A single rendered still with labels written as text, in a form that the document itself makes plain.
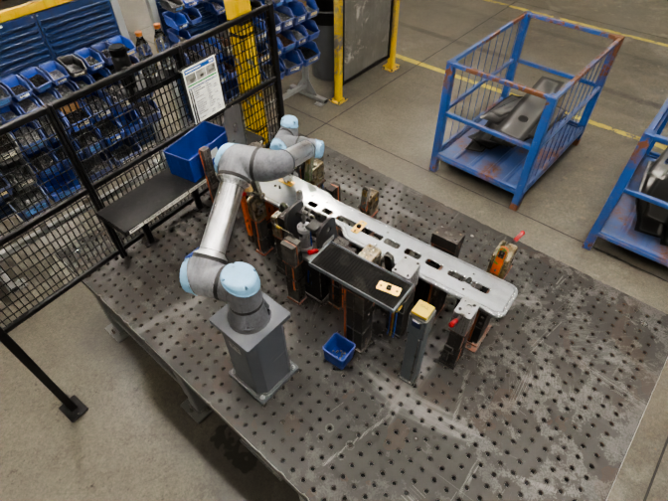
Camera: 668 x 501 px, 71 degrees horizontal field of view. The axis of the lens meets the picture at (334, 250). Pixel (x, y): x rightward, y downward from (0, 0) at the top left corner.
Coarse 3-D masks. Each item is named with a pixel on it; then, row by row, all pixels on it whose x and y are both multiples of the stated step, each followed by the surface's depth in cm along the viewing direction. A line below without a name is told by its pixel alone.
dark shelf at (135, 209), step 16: (160, 176) 230; (176, 176) 230; (128, 192) 222; (144, 192) 222; (160, 192) 222; (176, 192) 222; (112, 208) 215; (128, 208) 214; (144, 208) 214; (160, 208) 214; (112, 224) 207; (128, 224) 207; (144, 224) 210
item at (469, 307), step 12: (468, 300) 172; (456, 312) 169; (468, 312) 168; (456, 324) 173; (468, 324) 169; (456, 336) 179; (444, 348) 188; (456, 348) 183; (444, 360) 193; (456, 360) 190
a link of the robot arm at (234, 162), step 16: (224, 144) 160; (240, 144) 161; (224, 160) 158; (240, 160) 157; (224, 176) 157; (240, 176) 157; (224, 192) 156; (240, 192) 159; (224, 208) 155; (208, 224) 155; (224, 224) 155; (208, 240) 153; (224, 240) 155; (192, 256) 153; (208, 256) 150; (224, 256) 155; (192, 272) 150; (208, 272) 149; (192, 288) 151; (208, 288) 149
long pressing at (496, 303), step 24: (264, 192) 225; (288, 192) 225; (312, 192) 225; (336, 216) 213; (360, 216) 213; (360, 240) 202; (384, 240) 202; (408, 240) 202; (456, 264) 192; (456, 288) 183; (504, 288) 183; (504, 312) 176
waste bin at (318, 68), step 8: (320, 0) 480; (328, 0) 482; (320, 8) 485; (328, 8) 487; (320, 16) 451; (328, 16) 450; (320, 24) 457; (328, 24) 456; (320, 32) 465; (328, 32) 463; (312, 40) 478; (320, 40) 471; (328, 40) 469; (320, 48) 478; (328, 48) 476; (320, 56) 485; (328, 56) 482; (312, 64) 503; (320, 64) 492; (328, 64) 489; (320, 72) 499; (328, 72) 496; (328, 80) 503
